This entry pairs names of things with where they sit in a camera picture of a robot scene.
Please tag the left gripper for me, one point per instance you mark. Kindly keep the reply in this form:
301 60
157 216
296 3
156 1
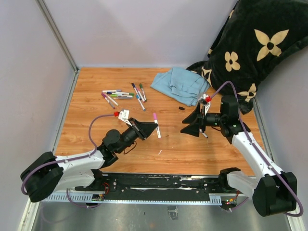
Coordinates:
143 130

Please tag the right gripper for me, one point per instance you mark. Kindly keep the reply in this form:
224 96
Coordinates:
193 128

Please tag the pink marker pen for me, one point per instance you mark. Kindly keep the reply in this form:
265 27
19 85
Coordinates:
157 128

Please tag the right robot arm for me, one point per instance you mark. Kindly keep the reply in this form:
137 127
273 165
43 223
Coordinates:
272 191

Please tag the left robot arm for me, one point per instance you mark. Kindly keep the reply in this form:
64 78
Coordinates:
50 173

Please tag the light blue cap marker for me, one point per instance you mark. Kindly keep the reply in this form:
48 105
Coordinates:
139 100

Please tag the light blue cloth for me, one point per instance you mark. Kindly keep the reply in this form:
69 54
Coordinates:
180 84

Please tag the lavender marker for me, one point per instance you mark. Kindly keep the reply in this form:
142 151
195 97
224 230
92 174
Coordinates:
123 98

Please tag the red pink cap marker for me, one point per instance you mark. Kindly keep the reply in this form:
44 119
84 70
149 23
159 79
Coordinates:
141 95

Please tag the green cap marker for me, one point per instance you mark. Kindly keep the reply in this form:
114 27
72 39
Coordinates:
142 89

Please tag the dark blue cap marker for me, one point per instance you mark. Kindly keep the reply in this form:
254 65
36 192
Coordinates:
137 93

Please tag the light green marker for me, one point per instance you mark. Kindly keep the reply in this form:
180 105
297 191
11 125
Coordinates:
123 96

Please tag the magenta cap marker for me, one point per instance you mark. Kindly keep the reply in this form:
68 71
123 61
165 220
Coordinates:
110 101

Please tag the black floral blanket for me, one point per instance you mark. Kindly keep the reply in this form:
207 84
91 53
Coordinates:
256 37

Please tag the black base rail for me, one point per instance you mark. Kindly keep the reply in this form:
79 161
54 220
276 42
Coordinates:
156 187

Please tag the aluminium corner post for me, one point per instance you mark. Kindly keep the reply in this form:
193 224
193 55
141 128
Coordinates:
57 34

